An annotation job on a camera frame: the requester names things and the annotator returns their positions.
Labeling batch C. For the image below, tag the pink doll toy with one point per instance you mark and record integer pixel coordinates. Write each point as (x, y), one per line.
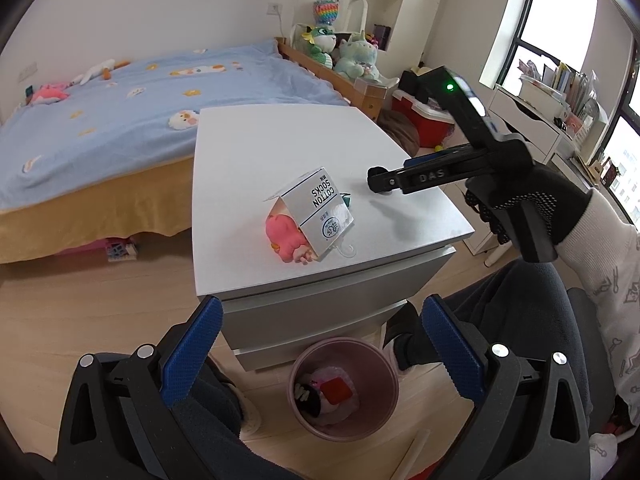
(287, 240)

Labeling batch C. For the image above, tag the black gloved right hand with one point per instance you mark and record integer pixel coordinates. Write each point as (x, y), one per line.
(534, 212)

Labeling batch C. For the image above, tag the teal dragon plush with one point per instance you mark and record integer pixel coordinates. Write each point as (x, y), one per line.
(357, 59)

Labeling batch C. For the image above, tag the white patterned sleeve forearm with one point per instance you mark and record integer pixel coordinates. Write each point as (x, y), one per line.
(604, 252)

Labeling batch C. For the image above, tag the brown bean bag cushion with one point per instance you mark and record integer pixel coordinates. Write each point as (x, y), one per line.
(399, 128)

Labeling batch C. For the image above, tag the pink plush on bed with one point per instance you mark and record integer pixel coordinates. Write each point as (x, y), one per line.
(48, 94)

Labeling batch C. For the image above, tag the books on desk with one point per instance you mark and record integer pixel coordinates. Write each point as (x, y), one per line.
(567, 98)

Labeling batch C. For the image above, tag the white drawer cabinet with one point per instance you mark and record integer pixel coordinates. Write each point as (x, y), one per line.
(274, 310)

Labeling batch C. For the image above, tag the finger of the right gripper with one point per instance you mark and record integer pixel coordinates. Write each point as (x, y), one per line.
(436, 155)
(419, 177)

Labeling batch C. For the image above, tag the toy blocks under bed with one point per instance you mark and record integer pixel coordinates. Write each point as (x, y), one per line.
(120, 250)

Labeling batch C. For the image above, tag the white cotton socks box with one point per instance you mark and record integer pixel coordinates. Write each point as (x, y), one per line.
(318, 208)

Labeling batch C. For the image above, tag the red plastic box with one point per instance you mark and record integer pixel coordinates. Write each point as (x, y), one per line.
(336, 391)

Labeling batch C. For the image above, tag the white drawer unit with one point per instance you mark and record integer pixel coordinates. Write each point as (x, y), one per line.
(543, 140)

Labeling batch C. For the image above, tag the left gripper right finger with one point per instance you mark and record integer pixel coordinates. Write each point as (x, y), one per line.
(527, 420)

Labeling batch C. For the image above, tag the white goose plush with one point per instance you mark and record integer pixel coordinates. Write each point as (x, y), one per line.
(102, 69)

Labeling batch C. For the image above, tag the purple trash bin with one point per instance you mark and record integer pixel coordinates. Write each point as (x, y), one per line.
(373, 380)

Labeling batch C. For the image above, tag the red storage box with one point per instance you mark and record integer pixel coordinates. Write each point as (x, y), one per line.
(433, 125)

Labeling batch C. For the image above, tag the bed with blue blanket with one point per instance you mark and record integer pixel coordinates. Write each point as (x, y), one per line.
(113, 158)

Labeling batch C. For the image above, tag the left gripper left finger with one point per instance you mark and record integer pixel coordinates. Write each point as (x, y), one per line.
(117, 421)

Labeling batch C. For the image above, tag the green dinosaur plush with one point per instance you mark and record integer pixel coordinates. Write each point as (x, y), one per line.
(321, 42)

